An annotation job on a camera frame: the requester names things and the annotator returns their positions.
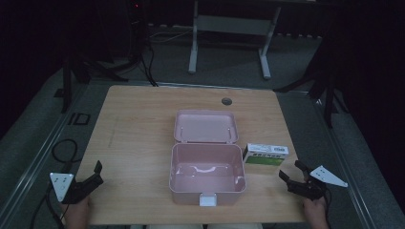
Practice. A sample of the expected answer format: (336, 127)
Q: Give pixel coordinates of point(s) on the person's left hand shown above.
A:
(77, 211)

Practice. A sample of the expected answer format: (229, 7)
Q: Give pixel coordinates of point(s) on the grey metal floor rail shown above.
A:
(342, 156)
(35, 165)

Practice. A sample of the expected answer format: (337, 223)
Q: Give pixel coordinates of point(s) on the black metal stand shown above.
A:
(321, 86)
(76, 74)

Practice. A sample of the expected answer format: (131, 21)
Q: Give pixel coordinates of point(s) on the white and green medicine box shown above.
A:
(266, 156)

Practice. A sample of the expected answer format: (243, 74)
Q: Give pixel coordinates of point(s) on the pink plastic storage box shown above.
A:
(207, 152)

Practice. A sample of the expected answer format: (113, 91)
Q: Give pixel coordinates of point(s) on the person's right hand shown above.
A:
(315, 211)

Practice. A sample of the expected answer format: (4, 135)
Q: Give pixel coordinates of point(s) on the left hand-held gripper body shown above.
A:
(74, 190)

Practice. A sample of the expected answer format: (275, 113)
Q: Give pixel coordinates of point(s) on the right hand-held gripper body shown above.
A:
(313, 186)

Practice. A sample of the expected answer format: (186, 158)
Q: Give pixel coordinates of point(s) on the black square floor frame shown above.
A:
(80, 118)

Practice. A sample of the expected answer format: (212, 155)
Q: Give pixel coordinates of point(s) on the round grey table grommet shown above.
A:
(226, 101)

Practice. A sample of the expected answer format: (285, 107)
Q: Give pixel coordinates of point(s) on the white metal desk frame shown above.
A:
(230, 24)

